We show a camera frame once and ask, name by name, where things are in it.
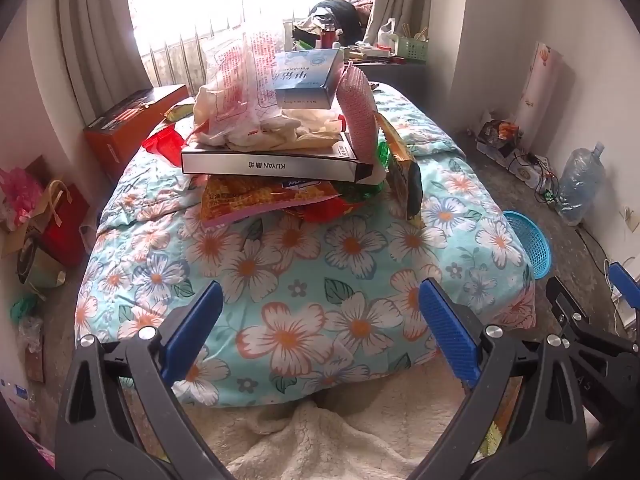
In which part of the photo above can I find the grey cable box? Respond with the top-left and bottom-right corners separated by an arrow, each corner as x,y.
181,133 -> 380,183

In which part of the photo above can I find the red plastic wrapper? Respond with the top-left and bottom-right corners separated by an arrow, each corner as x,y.
142,124 -> 186,167

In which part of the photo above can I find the pink patterned pouch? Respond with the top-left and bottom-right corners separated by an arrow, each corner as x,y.
336,63 -> 378,165

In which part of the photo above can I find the blue white carton box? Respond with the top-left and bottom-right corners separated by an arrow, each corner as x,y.
273,49 -> 344,110

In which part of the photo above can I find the pink orange snack bag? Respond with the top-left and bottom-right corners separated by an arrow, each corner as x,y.
200,176 -> 340,228

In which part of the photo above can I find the green snack bag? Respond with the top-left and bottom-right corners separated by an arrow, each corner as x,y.
284,182 -> 384,223

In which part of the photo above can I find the blue plastic waste basket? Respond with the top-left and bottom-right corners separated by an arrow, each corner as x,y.
503,210 -> 552,281

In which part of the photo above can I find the empty water jug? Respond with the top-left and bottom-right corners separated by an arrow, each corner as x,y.
556,142 -> 605,226

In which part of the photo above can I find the white fleece blanket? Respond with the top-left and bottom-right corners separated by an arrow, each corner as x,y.
186,356 -> 464,479

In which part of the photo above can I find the floral quilt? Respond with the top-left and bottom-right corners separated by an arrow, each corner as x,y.
75,84 -> 536,408

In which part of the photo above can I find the brown yellow snack bag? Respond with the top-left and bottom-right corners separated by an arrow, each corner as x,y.
374,112 -> 423,228

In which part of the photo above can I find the red gift bag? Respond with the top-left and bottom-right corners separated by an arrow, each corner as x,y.
40,179 -> 89,268

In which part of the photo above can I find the rolled wallpaper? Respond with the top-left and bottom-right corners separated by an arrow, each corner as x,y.
514,41 -> 564,152

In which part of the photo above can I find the grey cabinet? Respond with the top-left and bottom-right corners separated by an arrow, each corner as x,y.
356,62 -> 427,110

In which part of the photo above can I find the green plastic basket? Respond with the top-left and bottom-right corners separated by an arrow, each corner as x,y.
392,35 -> 428,63

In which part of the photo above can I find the left grey curtain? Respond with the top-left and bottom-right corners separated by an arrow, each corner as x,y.
56,0 -> 152,124

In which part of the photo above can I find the black bag on cabinet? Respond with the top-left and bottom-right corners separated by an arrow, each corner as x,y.
309,0 -> 366,46

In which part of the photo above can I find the flat box with cables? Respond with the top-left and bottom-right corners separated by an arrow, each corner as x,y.
475,119 -> 554,195

